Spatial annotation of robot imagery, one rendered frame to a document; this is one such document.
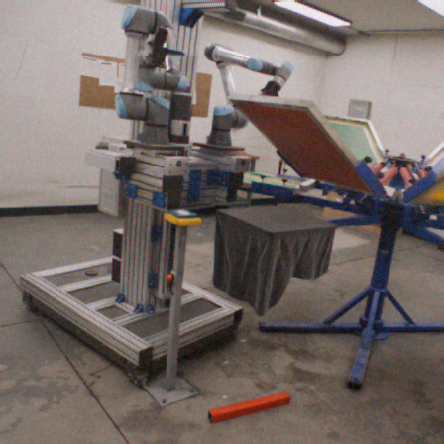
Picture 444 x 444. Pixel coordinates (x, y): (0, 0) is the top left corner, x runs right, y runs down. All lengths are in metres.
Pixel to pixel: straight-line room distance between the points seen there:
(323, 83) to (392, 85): 1.43
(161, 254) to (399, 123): 5.11
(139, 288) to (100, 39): 3.71
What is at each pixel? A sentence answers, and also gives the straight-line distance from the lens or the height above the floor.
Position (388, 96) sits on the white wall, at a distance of 7.30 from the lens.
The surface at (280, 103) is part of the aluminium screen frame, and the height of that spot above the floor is 1.53.
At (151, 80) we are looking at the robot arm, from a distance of 2.05.
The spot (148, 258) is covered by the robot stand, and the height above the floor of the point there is 0.58.
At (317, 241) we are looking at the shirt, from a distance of 2.32.
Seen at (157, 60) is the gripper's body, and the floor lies 1.62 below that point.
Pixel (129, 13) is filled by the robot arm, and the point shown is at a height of 1.85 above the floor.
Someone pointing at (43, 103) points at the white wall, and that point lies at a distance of 5.65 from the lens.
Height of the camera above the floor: 1.47
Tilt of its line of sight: 12 degrees down
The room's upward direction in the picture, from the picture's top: 8 degrees clockwise
